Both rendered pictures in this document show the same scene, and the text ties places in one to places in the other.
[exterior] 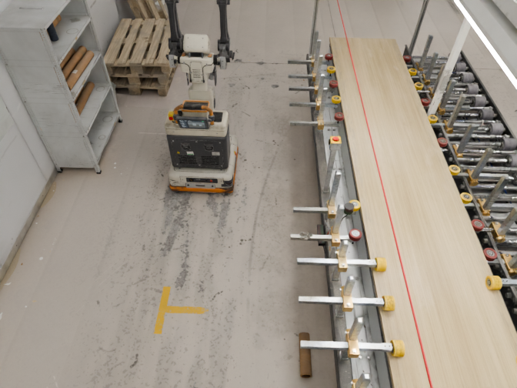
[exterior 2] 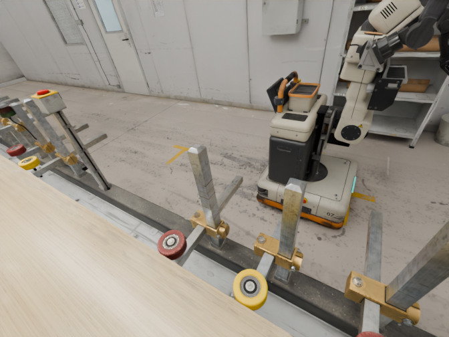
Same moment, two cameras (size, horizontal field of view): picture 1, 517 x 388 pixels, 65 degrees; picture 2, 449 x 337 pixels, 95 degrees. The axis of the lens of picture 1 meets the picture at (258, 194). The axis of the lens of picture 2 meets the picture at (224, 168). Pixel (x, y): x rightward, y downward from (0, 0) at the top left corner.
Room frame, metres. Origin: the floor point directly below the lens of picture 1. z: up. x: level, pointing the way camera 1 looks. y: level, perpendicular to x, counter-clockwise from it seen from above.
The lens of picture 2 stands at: (3.16, -0.85, 1.42)
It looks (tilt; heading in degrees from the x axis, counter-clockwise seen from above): 39 degrees down; 125
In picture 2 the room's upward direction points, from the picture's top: 8 degrees counter-clockwise
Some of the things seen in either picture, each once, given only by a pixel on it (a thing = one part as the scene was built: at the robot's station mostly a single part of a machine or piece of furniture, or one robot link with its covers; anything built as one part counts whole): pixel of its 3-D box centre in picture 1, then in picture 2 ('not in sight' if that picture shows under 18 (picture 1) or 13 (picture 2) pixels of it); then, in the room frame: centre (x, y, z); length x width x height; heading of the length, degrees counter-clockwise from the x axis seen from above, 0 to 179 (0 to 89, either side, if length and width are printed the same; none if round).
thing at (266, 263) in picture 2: (313, 105); (278, 237); (3.06, -0.49, 0.83); 0.43 x 0.03 x 0.04; 89
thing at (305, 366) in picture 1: (305, 354); not in sight; (1.11, -0.36, 0.04); 0.30 x 0.08 x 0.08; 179
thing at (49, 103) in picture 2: (335, 143); (49, 102); (2.11, -0.52, 1.18); 0.07 x 0.07 x 0.08; 89
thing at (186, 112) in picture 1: (195, 110); (303, 97); (2.88, 0.56, 0.87); 0.23 x 0.15 x 0.11; 88
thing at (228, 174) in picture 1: (205, 161); (307, 180); (3.00, 0.55, 0.16); 0.67 x 0.64 x 0.25; 178
